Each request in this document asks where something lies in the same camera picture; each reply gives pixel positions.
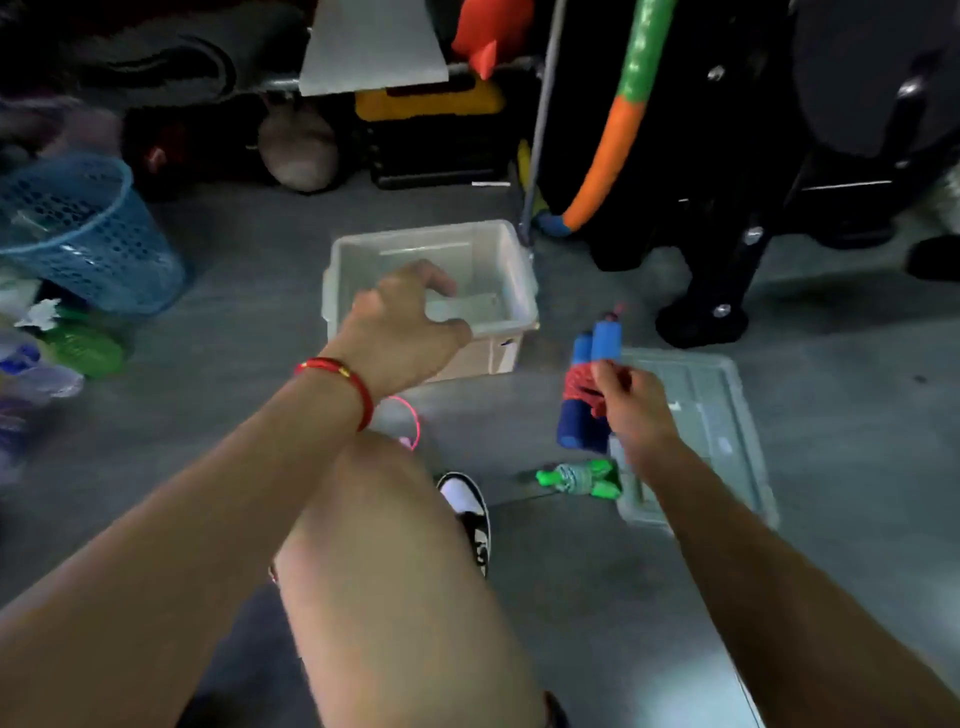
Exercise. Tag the person's right leg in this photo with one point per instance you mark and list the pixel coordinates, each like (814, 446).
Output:
(390, 600)

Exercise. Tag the yellow black case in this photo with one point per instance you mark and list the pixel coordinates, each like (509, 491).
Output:
(428, 102)

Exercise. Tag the brown ball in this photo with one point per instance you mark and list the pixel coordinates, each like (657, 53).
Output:
(300, 147)

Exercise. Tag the grey folded mat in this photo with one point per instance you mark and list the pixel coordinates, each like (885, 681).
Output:
(165, 60)

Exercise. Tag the multicoloured hula hoop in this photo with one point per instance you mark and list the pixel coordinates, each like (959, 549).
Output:
(608, 135)

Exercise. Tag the white metal pole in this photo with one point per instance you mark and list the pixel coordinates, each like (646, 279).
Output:
(543, 105)

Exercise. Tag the blue mesh plastic basket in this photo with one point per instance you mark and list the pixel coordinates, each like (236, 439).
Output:
(90, 225)

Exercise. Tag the grey flat board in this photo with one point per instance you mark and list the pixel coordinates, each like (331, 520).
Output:
(375, 45)

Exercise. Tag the person's left hand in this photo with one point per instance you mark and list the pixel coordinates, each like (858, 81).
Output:
(398, 338)

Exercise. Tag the green spray bottle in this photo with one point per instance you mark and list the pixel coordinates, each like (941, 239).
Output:
(87, 353)

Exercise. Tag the person's right forearm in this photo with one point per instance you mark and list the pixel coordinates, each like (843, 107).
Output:
(780, 600)

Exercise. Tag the person's left forearm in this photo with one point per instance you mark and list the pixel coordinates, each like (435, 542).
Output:
(165, 555)

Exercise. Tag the black maroon exercise machine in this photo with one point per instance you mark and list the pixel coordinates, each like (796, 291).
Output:
(750, 150)

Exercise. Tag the white plastic bin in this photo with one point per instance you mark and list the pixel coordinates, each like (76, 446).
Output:
(480, 248)

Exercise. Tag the small plastic water bottle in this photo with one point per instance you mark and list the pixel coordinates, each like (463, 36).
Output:
(30, 372)

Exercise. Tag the black white right shoe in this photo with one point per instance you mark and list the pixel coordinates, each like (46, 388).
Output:
(468, 510)

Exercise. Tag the person's right hand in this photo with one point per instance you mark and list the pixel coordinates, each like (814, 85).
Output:
(642, 420)

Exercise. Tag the black red inflatable toy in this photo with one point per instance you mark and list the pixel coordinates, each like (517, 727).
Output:
(488, 27)

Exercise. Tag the white bin lid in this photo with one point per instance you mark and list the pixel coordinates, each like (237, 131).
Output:
(713, 435)

